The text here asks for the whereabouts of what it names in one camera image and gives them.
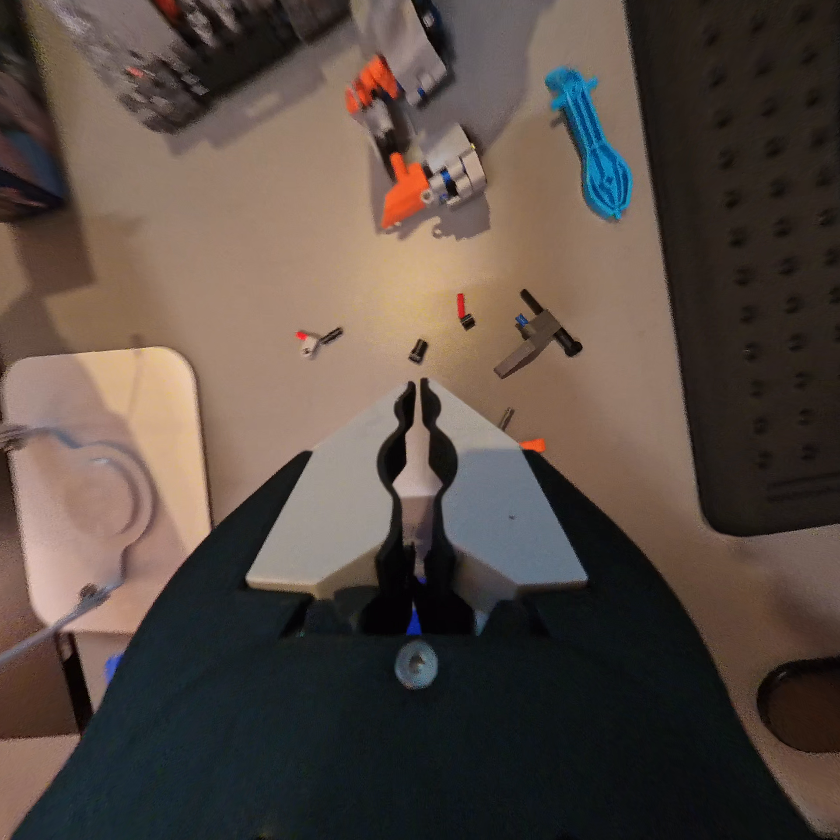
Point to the orange toy connector block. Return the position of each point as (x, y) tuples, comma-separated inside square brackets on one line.
[(533, 445)]

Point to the grey orange toy robot head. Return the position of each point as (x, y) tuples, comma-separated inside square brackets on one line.
[(403, 197)]

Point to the blue toy kit box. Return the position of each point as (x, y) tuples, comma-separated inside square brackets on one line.
[(26, 131)]

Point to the blue plastic bin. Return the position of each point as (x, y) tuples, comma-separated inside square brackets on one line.
[(115, 669)]

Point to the white stand base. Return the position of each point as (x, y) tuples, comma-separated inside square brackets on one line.
[(164, 426)]

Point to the grey bent toy beam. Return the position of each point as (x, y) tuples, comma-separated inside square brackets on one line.
[(531, 348)]

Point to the white red black connector piece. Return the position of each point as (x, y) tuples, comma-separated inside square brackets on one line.
[(308, 346)]

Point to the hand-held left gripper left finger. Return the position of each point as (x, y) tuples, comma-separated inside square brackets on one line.
[(321, 525)]

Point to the black studded mat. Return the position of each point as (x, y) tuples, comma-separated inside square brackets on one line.
[(754, 262)]

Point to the tracked toy robot body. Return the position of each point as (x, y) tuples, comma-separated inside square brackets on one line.
[(184, 65)]

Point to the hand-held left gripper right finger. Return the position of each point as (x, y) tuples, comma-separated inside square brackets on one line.
[(518, 525)]

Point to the blue plastic toy tool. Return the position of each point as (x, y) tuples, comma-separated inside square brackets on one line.
[(604, 170)]

